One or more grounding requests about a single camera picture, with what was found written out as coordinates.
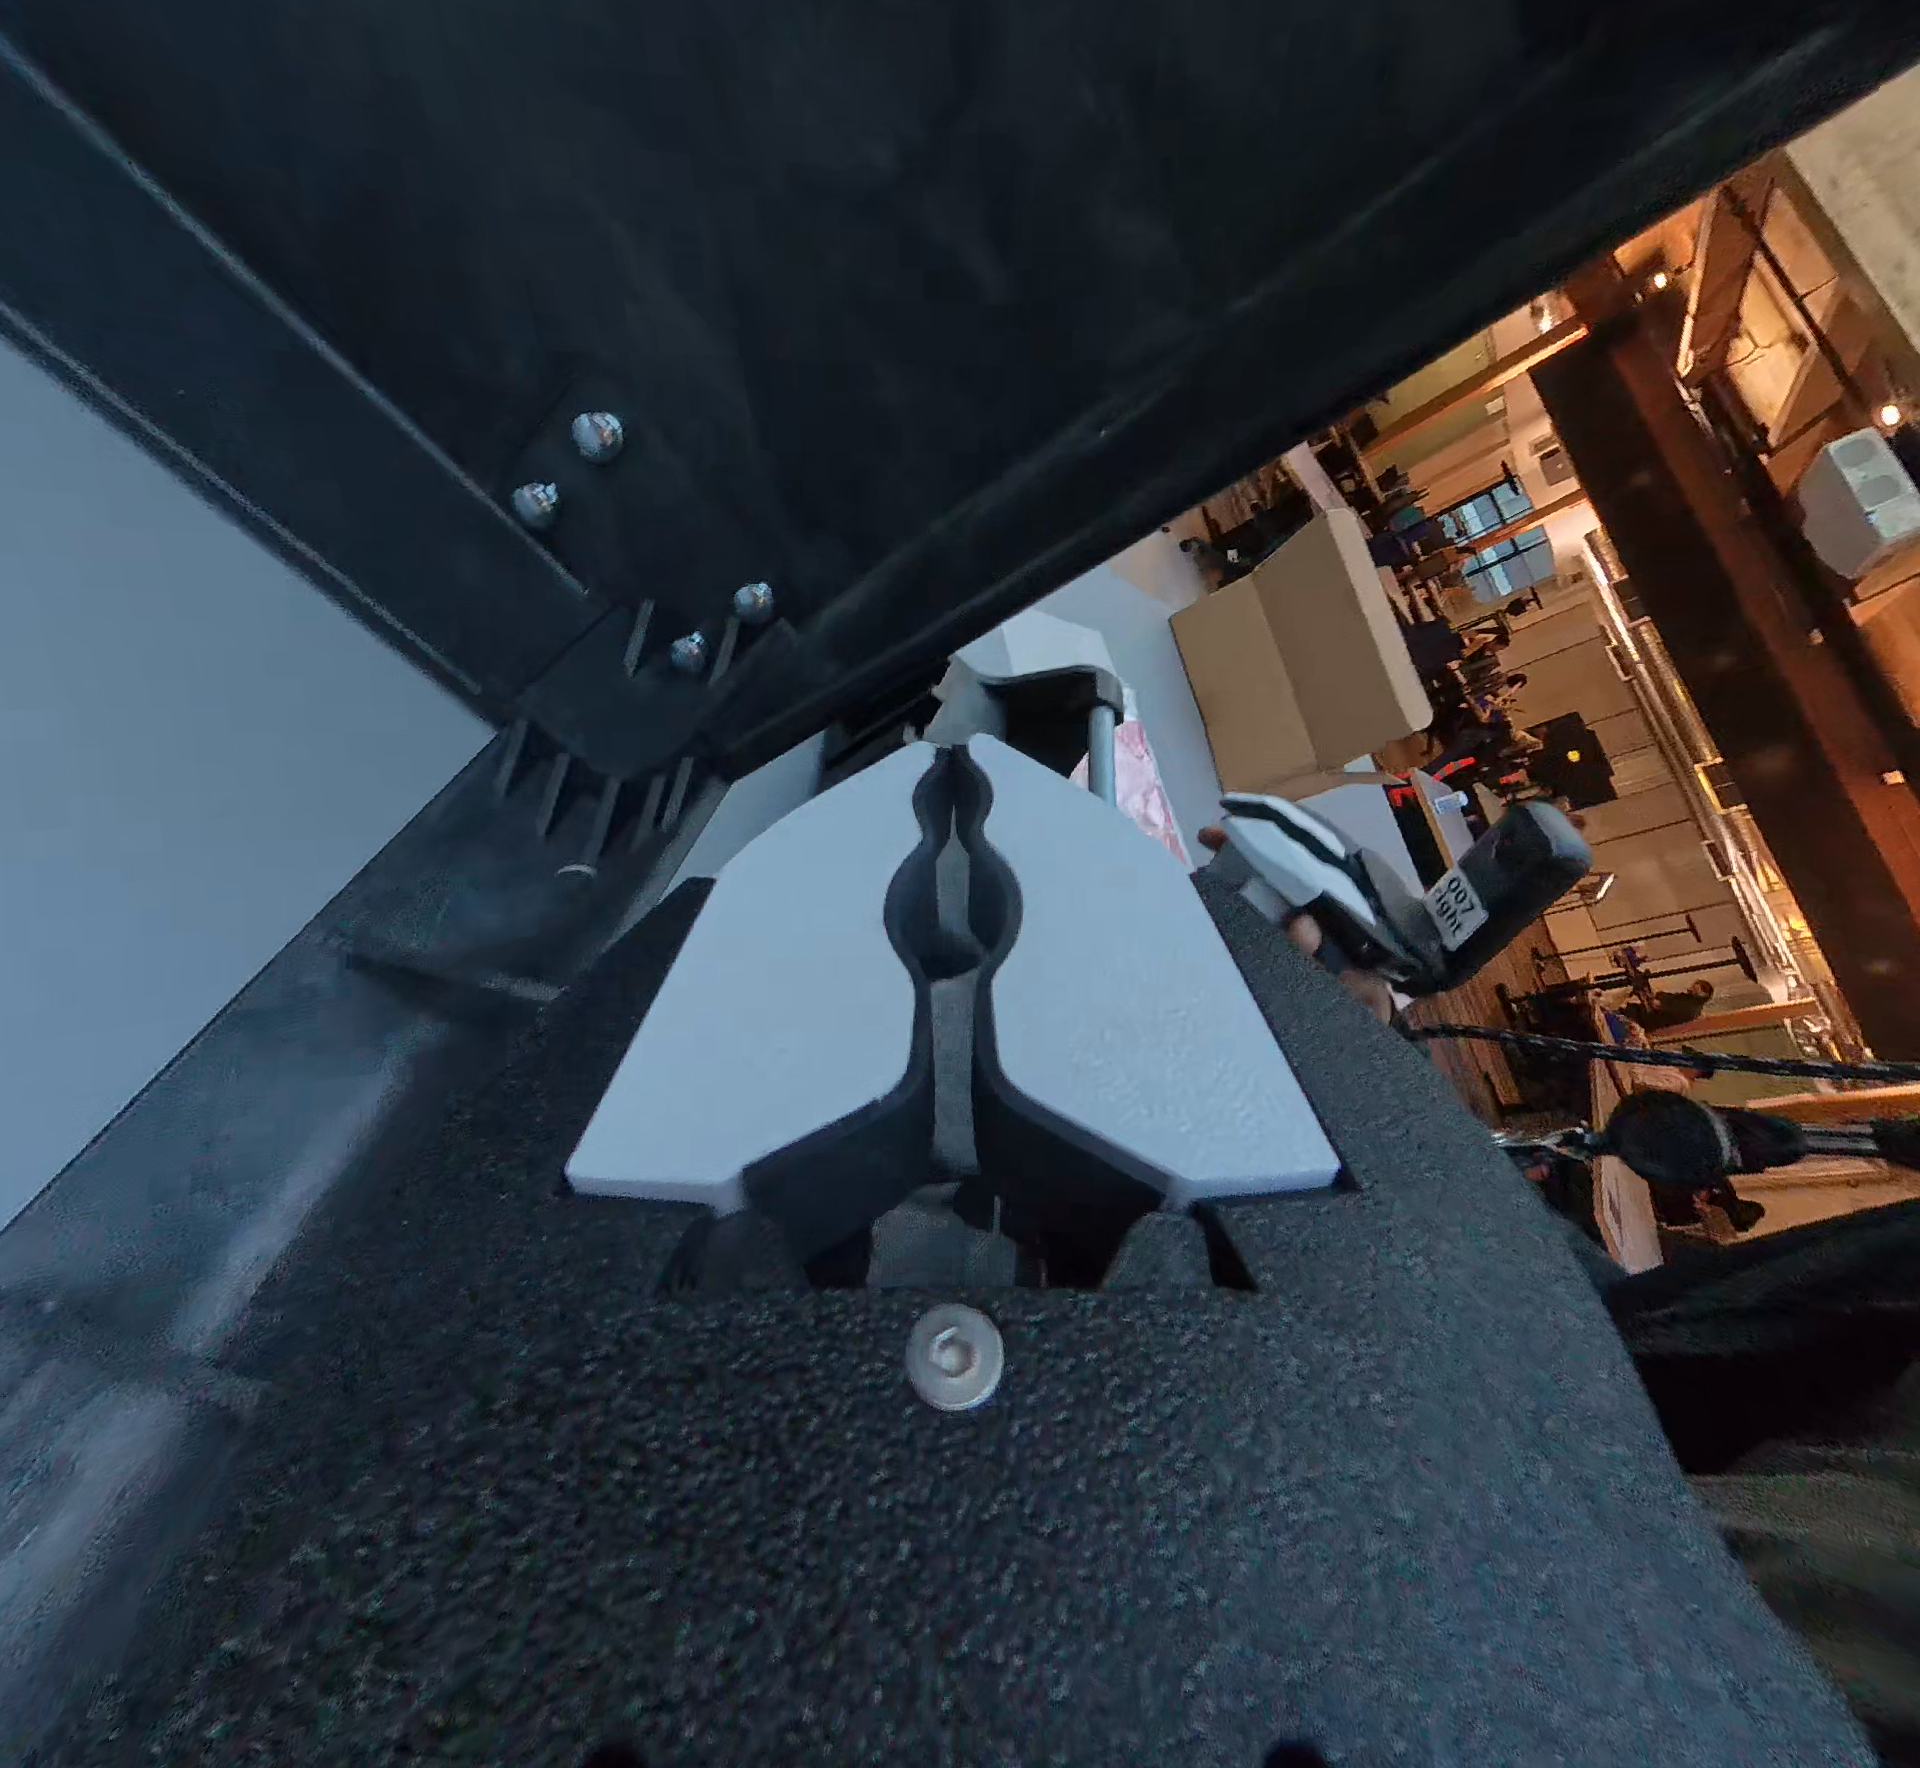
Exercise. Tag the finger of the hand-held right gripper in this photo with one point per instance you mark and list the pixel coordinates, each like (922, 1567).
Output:
(1275, 856)
(1359, 882)

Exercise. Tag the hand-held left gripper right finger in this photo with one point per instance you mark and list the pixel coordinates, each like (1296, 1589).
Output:
(1141, 1018)

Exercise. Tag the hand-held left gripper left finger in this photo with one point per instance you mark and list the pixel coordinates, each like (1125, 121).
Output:
(750, 1018)

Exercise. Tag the person's right hand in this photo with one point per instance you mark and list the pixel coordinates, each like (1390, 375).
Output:
(1334, 951)

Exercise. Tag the cardboard box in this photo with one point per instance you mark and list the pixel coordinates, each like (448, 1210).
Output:
(1299, 643)

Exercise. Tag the white stand with metal pole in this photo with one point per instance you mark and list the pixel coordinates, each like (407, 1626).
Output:
(1050, 673)

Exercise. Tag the dark wooden beam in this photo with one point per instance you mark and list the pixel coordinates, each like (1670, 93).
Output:
(1724, 629)

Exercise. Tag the black plastic storage bin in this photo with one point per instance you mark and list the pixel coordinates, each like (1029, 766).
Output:
(780, 178)

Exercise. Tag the white wall speaker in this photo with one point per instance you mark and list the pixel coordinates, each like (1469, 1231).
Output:
(1860, 500)

